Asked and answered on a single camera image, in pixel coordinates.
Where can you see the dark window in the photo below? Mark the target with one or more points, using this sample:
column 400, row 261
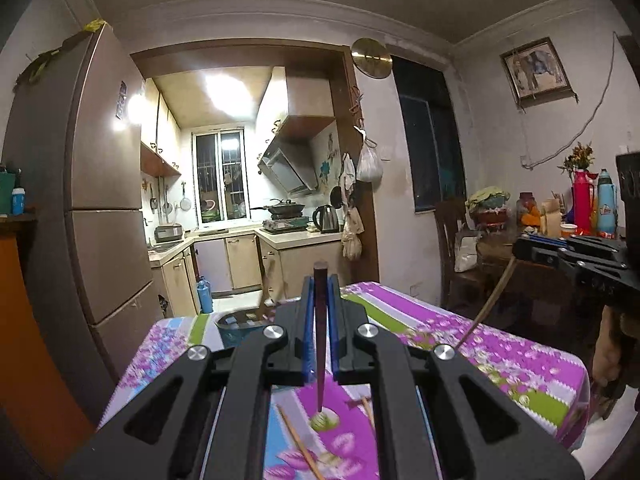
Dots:
column 430, row 135

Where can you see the floral striped tablecloth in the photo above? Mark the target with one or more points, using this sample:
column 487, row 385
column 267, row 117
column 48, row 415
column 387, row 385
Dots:
column 475, row 360

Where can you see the gas stove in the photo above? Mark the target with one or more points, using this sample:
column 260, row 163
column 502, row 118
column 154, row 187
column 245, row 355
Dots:
column 282, row 223

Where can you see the blue lidded jar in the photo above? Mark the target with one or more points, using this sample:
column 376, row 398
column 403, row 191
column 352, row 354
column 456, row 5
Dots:
column 18, row 201

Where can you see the person's right hand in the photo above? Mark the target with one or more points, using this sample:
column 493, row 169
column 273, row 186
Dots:
column 611, row 360

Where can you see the framed picture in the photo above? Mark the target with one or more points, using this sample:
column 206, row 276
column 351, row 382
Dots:
column 536, row 70

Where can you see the range hood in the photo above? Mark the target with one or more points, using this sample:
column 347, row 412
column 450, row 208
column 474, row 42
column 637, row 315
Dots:
column 290, row 165

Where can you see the perforated metal utensil holder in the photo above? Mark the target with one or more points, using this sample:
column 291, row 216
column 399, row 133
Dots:
column 242, row 329

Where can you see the wooden door frame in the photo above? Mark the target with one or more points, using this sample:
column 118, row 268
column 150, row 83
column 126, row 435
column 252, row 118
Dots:
column 345, row 85

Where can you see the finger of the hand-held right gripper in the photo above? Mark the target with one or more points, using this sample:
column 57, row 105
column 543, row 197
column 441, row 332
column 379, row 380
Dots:
column 565, row 243
column 550, row 257

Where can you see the electric kettle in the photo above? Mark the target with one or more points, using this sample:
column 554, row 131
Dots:
column 326, row 218

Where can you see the hanging cloth bags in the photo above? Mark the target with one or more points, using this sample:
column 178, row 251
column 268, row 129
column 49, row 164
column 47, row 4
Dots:
column 353, row 232

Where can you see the glass jar with orange contents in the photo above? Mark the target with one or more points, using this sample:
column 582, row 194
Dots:
column 527, row 211

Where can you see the red thermos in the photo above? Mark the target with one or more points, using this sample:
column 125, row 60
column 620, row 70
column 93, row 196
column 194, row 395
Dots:
column 581, row 202

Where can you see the dark wooden side table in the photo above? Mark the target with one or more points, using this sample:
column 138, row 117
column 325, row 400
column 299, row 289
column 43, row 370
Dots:
column 500, row 260

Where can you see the fridge magnet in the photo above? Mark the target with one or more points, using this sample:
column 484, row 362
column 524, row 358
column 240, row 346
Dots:
column 121, row 101

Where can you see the round gold wall plate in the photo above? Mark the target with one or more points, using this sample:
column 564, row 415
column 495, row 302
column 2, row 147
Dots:
column 371, row 58

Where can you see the white plastic bag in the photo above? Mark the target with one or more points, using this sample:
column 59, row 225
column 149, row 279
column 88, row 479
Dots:
column 369, row 164

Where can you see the kitchen base cabinets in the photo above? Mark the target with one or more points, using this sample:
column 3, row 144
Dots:
column 235, row 265

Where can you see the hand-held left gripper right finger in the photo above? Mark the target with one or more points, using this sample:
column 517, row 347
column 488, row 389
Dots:
column 400, row 375

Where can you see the brown refrigerator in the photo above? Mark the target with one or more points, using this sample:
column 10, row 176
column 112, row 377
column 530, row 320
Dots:
column 100, row 185

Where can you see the wooden chair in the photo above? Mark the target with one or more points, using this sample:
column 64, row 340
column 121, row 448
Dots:
column 457, row 260

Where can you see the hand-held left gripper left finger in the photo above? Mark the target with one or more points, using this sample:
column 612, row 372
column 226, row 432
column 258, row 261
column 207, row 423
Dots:
column 250, row 370

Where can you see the orange cup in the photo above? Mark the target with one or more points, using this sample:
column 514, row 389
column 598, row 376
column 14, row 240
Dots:
column 568, row 230

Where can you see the yellow cloth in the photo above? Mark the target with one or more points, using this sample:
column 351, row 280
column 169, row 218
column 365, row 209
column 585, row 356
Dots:
column 95, row 24

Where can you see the kitchen wall cabinets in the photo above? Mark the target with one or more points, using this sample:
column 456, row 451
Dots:
column 160, row 130

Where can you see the orange wooden cabinet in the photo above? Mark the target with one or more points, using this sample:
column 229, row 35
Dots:
column 30, row 360

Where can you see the green container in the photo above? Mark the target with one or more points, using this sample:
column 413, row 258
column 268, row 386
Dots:
column 6, row 192

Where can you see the dark green bag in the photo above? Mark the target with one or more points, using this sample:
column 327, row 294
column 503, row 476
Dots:
column 40, row 62

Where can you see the kitchen window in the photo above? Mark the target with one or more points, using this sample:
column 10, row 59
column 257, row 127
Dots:
column 220, row 175

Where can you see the blue flower wall sticker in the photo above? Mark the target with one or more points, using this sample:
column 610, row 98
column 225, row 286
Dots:
column 327, row 161

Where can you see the black wok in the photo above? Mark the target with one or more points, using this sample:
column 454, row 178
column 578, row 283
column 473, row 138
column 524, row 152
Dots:
column 282, row 206

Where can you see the dried flowers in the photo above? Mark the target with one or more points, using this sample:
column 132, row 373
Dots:
column 580, row 157

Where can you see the blue thermos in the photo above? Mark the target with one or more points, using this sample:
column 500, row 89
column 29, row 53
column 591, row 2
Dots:
column 606, row 206

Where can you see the blue water bottle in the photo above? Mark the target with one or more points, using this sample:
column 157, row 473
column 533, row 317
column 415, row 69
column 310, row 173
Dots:
column 204, row 296

